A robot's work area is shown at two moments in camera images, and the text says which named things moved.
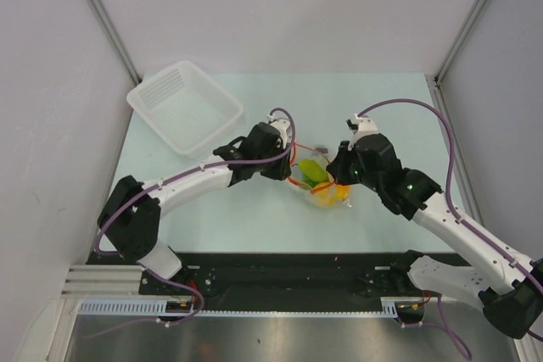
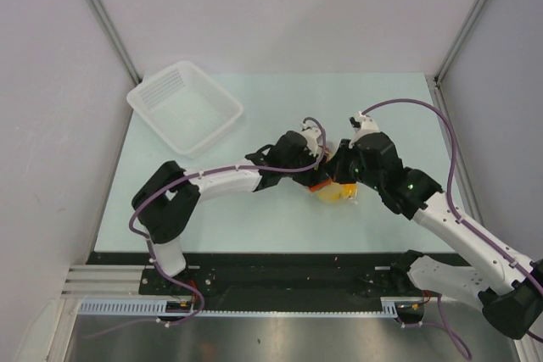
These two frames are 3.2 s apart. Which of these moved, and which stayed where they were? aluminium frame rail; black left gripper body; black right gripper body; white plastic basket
Moved: black left gripper body
Stayed: black right gripper body; aluminium frame rail; white plastic basket
